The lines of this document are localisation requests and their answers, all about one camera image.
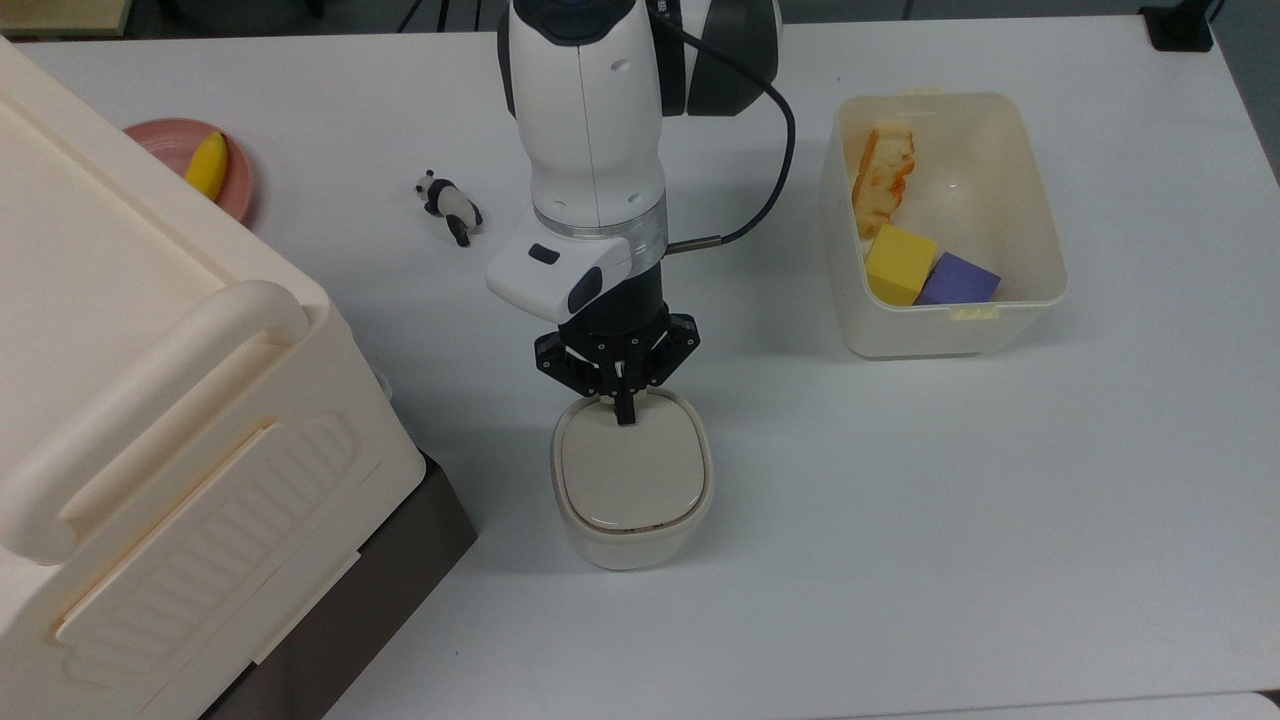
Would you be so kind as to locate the black table clamp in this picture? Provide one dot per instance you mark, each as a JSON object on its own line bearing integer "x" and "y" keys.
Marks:
{"x": 1180, "y": 28}

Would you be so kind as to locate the yellow toy banana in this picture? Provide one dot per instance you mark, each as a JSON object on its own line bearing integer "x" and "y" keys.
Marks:
{"x": 207, "y": 165}

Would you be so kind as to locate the toy bread slice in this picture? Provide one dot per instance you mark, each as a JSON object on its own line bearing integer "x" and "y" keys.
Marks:
{"x": 884, "y": 175}

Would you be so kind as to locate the large cream storage box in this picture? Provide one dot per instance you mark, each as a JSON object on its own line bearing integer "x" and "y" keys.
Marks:
{"x": 150, "y": 400}

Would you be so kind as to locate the small beige trash can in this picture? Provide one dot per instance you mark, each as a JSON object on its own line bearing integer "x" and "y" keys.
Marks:
{"x": 632, "y": 480}

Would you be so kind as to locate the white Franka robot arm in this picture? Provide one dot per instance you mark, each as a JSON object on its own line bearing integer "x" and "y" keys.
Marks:
{"x": 590, "y": 120}

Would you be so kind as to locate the small panda figurine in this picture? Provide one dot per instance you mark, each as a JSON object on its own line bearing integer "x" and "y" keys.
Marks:
{"x": 450, "y": 203}

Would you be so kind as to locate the pink plate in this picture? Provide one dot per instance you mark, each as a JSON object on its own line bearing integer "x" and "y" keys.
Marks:
{"x": 238, "y": 180}

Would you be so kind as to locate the yellow block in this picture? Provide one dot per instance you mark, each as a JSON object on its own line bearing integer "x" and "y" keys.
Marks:
{"x": 898, "y": 262}

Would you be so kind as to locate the light wooden board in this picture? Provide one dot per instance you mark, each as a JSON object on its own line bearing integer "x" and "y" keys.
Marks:
{"x": 60, "y": 14}

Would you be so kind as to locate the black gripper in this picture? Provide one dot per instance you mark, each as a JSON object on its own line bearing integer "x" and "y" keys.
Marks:
{"x": 625, "y": 310}

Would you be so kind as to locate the purple block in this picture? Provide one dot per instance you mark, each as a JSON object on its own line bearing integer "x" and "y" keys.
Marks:
{"x": 958, "y": 280}

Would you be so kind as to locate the cream open plastic container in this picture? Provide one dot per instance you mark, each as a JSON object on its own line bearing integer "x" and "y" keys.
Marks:
{"x": 990, "y": 180}

